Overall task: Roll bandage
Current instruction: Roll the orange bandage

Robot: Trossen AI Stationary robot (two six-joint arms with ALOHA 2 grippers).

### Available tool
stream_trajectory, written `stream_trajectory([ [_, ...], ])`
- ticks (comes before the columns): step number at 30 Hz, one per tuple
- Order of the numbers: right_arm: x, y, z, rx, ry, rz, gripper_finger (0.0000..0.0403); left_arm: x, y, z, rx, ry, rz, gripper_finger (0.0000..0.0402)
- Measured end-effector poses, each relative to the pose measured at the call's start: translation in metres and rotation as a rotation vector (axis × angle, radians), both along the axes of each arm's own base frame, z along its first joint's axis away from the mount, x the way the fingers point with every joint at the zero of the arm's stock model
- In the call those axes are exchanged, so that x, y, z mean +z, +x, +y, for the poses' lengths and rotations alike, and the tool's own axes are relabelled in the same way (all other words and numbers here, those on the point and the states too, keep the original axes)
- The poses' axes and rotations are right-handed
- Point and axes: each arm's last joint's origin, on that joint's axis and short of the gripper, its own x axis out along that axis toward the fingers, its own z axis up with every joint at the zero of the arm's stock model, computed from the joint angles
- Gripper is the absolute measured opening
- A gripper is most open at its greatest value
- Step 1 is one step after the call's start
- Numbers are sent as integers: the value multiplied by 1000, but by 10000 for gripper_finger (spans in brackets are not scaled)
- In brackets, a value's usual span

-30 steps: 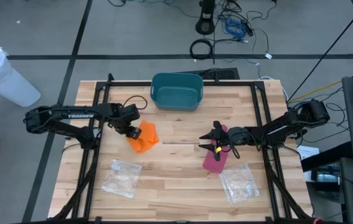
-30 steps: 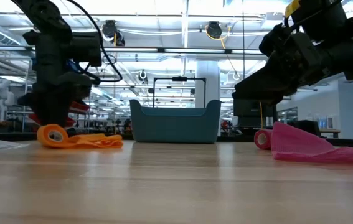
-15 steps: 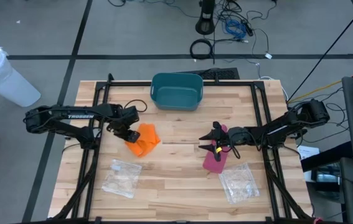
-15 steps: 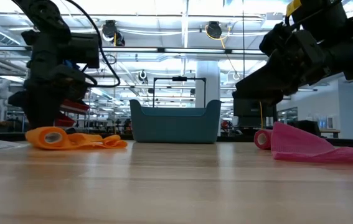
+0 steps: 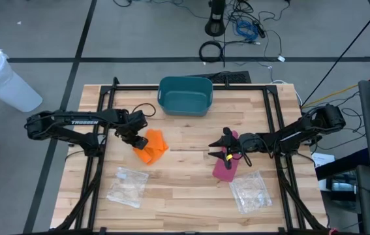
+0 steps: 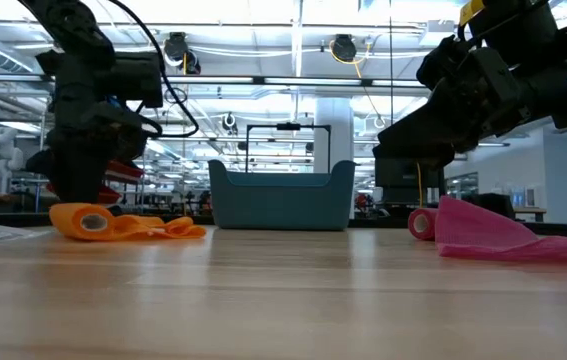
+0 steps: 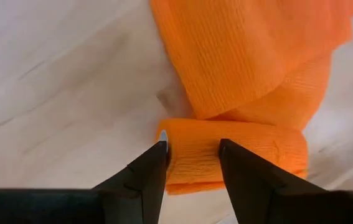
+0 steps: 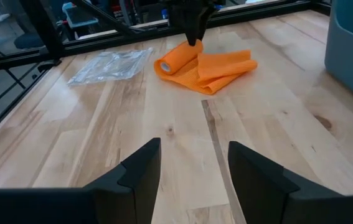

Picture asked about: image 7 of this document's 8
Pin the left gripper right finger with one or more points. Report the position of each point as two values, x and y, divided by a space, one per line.
257 193

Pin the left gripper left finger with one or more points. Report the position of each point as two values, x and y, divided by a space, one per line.
139 186

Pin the orange bandage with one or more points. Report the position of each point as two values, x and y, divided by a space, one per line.
226 62

